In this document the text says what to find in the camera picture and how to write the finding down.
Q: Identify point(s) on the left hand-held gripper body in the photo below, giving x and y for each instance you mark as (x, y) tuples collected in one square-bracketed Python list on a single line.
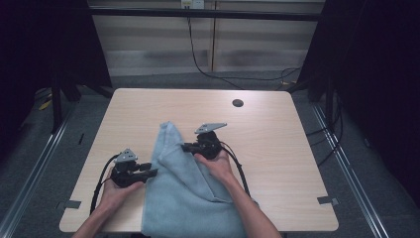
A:
[(125, 175)]

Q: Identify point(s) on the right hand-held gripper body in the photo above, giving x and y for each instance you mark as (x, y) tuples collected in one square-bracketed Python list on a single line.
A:
[(208, 145)]

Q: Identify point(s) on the grey-blue towel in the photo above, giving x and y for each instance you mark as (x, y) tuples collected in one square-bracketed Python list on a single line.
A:
[(185, 198)]

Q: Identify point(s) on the person's left hand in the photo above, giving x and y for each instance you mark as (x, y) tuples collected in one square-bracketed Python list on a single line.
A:
[(115, 196)]

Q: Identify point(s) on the person's right hand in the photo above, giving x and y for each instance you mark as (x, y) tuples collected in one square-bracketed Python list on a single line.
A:
[(218, 168)]

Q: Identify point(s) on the dark round table grommet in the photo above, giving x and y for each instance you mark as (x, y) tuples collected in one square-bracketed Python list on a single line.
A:
[(237, 102)]

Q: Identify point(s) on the small black floor strip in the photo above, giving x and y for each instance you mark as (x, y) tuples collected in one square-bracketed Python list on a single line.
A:
[(81, 139)]

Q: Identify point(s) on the grey tape strip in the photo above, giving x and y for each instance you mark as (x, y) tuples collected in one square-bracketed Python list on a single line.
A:
[(327, 200), (71, 204)]

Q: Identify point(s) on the yellow object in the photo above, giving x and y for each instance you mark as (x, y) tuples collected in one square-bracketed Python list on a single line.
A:
[(45, 105)]

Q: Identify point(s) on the black curtain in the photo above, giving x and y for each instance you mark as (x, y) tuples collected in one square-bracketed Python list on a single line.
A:
[(39, 49), (373, 82)]

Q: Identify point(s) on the metal floor rail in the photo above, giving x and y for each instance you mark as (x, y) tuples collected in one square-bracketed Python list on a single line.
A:
[(33, 168), (350, 172)]

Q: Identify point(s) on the black stand post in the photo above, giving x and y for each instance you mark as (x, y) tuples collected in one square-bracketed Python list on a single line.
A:
[(56, 105)]

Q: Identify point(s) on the black horizontal frame bar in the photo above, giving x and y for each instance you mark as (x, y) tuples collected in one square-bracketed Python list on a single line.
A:
[(204, 14)]

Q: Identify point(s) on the white wall socket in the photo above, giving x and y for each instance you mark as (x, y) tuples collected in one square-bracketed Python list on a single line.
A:
[(192, 4)]

